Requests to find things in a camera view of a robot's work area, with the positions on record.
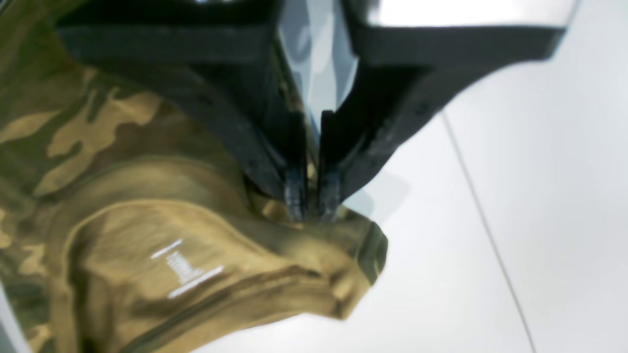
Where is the camouflage T-shirt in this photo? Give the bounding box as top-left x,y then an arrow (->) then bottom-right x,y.
1,0 -> 388,353

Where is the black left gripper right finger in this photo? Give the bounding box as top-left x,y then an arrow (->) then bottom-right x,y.
317,0 -> 567,221

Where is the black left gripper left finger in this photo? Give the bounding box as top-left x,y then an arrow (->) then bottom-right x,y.
56,0 -> 308,221

